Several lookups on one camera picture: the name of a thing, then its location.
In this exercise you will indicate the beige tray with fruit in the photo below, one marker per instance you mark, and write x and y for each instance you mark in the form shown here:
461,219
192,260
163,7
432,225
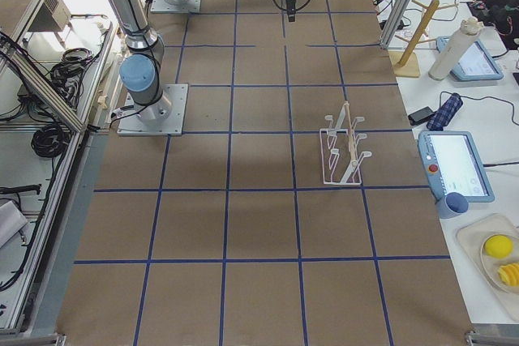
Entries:
471,239

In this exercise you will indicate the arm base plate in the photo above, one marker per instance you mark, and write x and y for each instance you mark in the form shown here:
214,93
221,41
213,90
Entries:
175,6
163,118

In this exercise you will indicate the sliced lemon toy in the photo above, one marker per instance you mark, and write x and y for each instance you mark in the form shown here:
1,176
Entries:
509,274

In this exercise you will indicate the blue cup on desk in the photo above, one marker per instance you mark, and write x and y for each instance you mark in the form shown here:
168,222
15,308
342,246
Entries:
451,205

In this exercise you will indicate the yellow lemon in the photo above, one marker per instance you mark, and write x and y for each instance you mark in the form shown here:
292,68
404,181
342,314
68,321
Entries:
498,246

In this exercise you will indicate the black phone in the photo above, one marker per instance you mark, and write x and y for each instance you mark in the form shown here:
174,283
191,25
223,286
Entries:
420,116

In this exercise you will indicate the white cylinder bottle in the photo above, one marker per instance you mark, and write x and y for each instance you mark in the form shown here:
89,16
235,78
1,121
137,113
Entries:
453,47

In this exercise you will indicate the white wire cup rack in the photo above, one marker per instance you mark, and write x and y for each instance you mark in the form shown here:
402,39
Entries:
341,158

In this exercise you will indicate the blue teach pendant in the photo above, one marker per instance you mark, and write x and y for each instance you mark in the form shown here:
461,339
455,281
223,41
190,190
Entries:
476,64
452,164

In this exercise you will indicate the wooden mug stand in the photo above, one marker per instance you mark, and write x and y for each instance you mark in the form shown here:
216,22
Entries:
405,63

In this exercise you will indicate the plaid fabric pouch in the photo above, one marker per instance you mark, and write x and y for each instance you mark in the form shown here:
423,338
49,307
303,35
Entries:
445,113

